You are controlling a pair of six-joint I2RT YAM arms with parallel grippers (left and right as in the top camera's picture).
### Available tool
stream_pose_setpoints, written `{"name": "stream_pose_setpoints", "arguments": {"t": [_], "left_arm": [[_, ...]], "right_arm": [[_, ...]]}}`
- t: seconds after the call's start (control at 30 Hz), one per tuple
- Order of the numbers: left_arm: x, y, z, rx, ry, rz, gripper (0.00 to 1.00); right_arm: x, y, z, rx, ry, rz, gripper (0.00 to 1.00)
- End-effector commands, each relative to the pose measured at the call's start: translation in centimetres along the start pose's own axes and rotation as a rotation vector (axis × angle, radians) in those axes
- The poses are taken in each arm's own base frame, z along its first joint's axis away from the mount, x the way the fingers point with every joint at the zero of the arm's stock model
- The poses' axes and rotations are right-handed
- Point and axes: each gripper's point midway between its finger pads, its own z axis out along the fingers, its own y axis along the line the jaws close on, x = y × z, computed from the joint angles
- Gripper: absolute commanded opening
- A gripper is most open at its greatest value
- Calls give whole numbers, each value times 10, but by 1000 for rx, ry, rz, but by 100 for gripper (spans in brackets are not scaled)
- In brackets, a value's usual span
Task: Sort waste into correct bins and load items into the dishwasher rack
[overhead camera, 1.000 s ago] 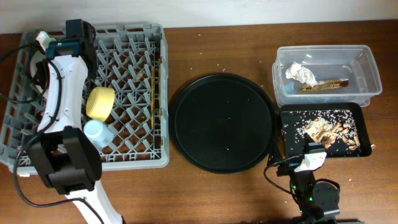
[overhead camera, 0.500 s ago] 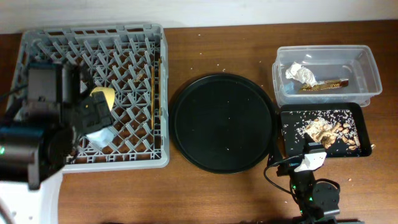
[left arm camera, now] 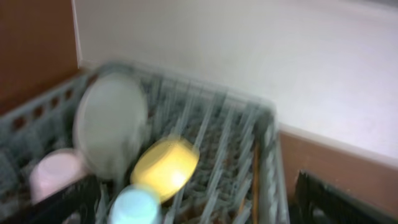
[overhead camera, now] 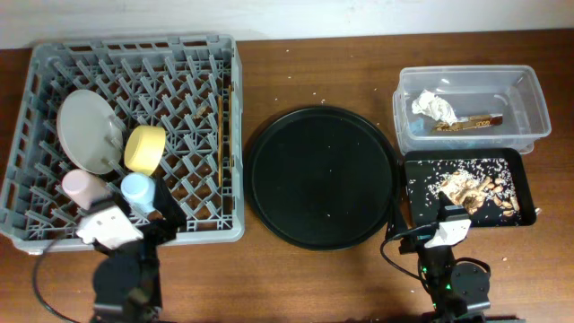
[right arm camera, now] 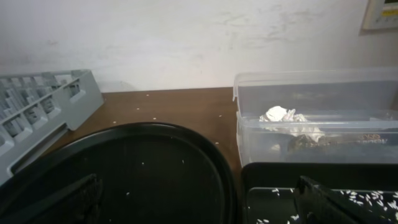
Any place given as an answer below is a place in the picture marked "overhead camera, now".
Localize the round black tray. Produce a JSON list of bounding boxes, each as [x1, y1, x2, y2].
[[244, 106, 401, 250]]

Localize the light grey plate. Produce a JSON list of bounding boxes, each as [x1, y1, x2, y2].
[[57, 90, 124, 175]]

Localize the wooden chopstick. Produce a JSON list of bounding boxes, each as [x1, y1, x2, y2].
[[228, 83, 234, 171], [217, 96, 223, 188]]

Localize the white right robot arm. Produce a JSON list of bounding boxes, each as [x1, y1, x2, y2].
[[399, 193, 491, 322]]

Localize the gold snack wrapper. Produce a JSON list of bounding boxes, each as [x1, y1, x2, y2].
[[432, 114, 503, 133]]

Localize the light blue plastic cup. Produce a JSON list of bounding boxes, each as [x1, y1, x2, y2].
[[120, 172, 155, 214]]

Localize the pink plastic cup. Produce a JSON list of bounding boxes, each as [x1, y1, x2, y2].
[[62, 169, 111, 210]]

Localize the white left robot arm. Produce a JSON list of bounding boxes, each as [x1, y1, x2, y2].
[[91, 176, 186, 322]]

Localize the yellow bowl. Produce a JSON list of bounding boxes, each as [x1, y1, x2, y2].
[[124, 125, 166, 176]]

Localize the clear plastic bin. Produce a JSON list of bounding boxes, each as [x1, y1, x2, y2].
[[393, 65, 552, 154]]

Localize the grey plastic dishwasher rack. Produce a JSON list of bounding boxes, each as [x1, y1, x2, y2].
[[1, 35, 245, 255]]

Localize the food scraps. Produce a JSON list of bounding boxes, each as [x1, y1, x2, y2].
[[418, 158, 526, 223]]

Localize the crumpled white tissue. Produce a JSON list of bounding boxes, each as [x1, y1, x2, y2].
[[411, 90, 457, 126]]

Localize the black rectangular tray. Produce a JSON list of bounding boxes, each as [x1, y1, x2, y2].
[[404, 148, 537, 228]]

